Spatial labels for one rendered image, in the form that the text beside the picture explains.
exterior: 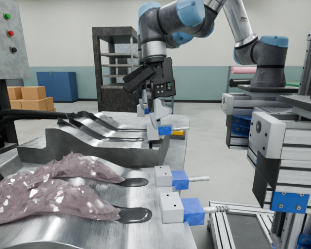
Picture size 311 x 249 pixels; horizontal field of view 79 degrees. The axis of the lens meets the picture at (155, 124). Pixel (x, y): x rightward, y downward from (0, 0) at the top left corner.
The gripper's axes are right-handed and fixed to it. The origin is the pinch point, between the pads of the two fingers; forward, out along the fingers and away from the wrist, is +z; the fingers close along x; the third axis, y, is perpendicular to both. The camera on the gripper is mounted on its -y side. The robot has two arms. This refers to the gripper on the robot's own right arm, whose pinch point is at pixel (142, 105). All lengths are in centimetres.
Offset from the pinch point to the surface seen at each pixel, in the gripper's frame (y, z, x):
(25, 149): -31.8, 10.0, -36.2
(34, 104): -342, 58, 288
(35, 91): -354, 29, 309
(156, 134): 12.9, 3.0, -31.6
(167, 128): 16.4, 0.9, -31.0
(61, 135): -17.0, 3.7, -36.2
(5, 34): -72, -34, 2
